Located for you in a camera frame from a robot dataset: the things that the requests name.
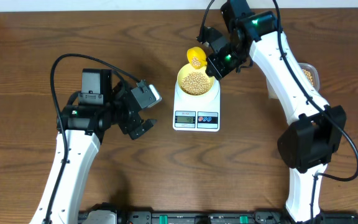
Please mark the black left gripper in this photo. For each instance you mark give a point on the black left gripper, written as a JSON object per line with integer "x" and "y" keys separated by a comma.
{"x": 135, "y": 120}

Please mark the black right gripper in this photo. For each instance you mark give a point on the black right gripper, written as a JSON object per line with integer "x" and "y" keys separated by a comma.
{"x": 220, "y": 71}

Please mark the yellow plastic measuring scoop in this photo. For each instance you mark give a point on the yellow plastic measuring scoop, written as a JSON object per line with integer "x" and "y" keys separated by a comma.
{"x": 196, "y": 57}

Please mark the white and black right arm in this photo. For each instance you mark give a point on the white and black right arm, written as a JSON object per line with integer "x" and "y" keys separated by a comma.
{"x": 314, "y": 127}

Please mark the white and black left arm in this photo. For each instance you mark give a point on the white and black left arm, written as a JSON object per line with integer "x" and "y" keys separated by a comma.
{"x": 62, "y": 196}

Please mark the pale yellow plastic bowl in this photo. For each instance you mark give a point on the pale yellow plastic bowl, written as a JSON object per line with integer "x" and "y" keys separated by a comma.
{"x": 185, "y": 70}

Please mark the soybeans in bowl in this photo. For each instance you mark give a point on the soybeans in bowl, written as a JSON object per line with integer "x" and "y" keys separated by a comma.
{"x": 196, "y": 83}

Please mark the white digital kitchen scale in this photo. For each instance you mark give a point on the white digital kitchen scale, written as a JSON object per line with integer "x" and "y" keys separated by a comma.
{"x": 197, "y": 113}

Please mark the clear plastic container of soybeans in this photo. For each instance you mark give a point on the clear plastic container of soybeans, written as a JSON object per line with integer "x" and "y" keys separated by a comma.
{"x": 310, "y": 73}

